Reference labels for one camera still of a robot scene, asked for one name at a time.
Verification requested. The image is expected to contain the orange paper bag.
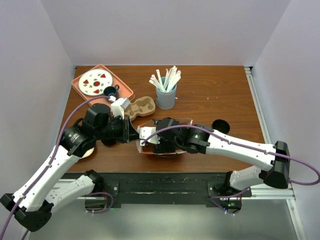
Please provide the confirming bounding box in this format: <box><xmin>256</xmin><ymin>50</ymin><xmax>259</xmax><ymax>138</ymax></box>
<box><xmin>135</xmin><ymin>117</ymin><xmax>193</xmax><ymax>156</ymax></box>

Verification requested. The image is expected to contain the white wrapped straws bundle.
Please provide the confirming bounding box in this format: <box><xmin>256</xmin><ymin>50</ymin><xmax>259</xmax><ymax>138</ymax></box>
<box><xmin>148</xmin><ymin>65</ymin><xmax>182</xmax><ymax>93</ymax></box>

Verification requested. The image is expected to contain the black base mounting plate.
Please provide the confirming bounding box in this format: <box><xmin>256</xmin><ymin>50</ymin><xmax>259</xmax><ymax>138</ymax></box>
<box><xmin>59</xmin><ymin>171</ymin><xmax>252</xmax><ymax>210</ymax></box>

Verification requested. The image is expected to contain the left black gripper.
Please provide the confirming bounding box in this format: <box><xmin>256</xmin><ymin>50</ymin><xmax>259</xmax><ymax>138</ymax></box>
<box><xmin>95</xmin><ymin>113</ymin><xmax>140</xmax><ymax>143</ymax></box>

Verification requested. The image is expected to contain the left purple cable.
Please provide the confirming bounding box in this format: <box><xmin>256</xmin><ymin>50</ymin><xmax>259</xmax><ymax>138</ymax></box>
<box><xmin>0</xmin><ymin>95</ymin><xmax>113</xmax><ymax>240</ymax></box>

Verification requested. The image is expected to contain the cardboard cup carrier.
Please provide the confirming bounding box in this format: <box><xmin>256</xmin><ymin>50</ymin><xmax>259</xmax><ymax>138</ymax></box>
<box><xmin>124</xmin><ymin>96</ymin><xmax>156</xmax><ymax>121</ymax></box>

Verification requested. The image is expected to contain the watermelon pattern plate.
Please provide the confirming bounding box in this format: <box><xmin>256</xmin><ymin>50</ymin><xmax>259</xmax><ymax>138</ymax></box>
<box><xmin>78</xmin><ymin>69</ymin><xmax>113</xmax><ymax>97</ymax></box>

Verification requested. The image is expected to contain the aluminium frame rail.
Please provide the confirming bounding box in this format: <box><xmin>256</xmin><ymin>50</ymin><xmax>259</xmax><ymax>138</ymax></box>
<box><xmin>244</xmin><ymin>66</ymin><xmax>307</xmax><ymax>240</ymax></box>

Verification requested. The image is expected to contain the blue straw holder cup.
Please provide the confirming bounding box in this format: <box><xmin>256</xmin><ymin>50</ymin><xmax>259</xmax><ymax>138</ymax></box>
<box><xmin>155</xmin><ymin>84</ymin><xmax>177</xmax><ymax>110</ymax></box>

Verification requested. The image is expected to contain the cream panda plate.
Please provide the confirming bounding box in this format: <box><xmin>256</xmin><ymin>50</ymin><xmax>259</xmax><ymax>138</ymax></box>
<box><xmin>81</xmin><ymin>147</ymin><xmax>95</xmax><ymax>159</ymax></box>

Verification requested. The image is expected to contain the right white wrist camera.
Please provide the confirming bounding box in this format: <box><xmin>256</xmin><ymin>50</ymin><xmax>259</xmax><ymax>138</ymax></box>
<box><xmin>139</xmin><ymin>126</ymin><xmax>160</xmax><ymax>147</ymax></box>

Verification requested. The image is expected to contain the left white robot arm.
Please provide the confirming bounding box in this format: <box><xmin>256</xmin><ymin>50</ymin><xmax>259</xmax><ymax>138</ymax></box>
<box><xmin>0</xmin><ymin>103</ymin><xmax>139</xmax><ymax>232</ymax></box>

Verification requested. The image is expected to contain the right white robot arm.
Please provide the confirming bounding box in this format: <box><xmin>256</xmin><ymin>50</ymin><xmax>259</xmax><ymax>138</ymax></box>
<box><xmin>154</xmin><ymin>117</ymin><xmax>290</xmax><ymax>197</ymax></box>

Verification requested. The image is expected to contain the dark blue mug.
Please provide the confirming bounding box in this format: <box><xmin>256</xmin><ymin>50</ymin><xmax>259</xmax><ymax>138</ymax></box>
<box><xmin>103</xmin><ymin>84</ymin><xmax>120</xmax><ymax>100</ymax></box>

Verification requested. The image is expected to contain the stack of black lids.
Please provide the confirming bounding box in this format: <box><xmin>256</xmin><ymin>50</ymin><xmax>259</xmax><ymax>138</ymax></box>
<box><xmin>100</xmin><ymin>139</ymin><xmax>117</xmax><ymax>147</ymax></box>

